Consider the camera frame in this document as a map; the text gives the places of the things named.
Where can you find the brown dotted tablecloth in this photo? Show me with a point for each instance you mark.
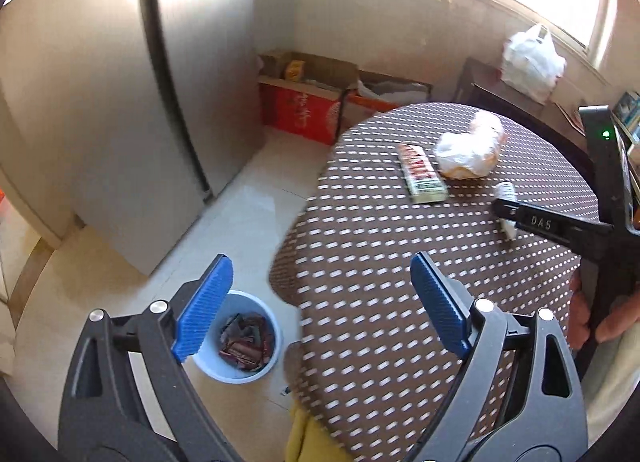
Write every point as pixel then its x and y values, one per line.
pixel 400 242

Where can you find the dark wooden cabinet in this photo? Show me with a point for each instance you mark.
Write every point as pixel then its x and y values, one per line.
pixel 492 92

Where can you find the yellow packet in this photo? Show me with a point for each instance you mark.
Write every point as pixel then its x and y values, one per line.
pixel 295 70

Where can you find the bread in clear plastic bag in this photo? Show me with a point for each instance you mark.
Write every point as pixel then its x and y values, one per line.
pixel 465 152

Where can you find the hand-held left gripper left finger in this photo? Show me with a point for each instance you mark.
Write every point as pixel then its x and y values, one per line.
pixel 207 307

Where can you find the flat red white box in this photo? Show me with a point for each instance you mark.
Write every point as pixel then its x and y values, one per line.
pixel 421 173

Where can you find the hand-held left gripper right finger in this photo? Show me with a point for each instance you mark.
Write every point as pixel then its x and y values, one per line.
pixel 440 307

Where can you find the row of books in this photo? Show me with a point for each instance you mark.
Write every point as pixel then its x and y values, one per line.
pixel 629 110

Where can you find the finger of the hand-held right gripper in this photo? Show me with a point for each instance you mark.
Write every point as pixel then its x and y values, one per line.
pixel 540 223

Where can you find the pink paper sheet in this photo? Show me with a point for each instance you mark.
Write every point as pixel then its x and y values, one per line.
pixel 570 117

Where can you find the orange cardboard box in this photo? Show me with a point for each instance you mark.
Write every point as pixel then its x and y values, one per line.
pixel 372 103

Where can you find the yellow cloth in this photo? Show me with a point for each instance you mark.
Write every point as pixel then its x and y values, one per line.
pixel 315 437

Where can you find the white plastic shopping bag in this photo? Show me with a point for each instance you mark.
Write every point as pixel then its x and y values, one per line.
pixel 532 60

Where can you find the blue plastic bucket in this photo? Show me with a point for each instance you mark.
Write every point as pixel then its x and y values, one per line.
pixel 210 367

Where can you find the person's right hand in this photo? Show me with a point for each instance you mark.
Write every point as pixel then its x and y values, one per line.
pixel 580 312

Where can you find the small white plastic bottle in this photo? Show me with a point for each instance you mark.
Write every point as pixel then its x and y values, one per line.
pixel 505 189

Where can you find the silver refrigerator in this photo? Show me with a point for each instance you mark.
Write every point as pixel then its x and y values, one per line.
pixel 90 117

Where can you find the red cardboard box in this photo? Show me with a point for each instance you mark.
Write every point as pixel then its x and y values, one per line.
pixel 300 112

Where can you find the person's light shirt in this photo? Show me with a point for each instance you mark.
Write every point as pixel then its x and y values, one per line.
pixel 615 382

